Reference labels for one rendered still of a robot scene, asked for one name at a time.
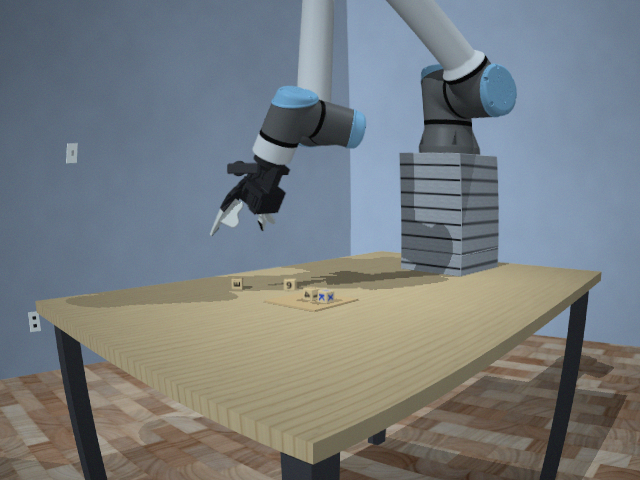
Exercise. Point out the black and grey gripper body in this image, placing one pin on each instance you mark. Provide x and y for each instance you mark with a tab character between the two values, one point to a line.
260	185

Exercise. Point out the tan mat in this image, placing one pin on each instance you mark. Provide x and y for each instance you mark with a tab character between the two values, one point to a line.
296	301

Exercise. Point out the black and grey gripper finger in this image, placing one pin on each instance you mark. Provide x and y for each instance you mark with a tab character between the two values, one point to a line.
263	218
229	210

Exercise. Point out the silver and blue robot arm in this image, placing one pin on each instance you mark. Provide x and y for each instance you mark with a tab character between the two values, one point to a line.
483	91

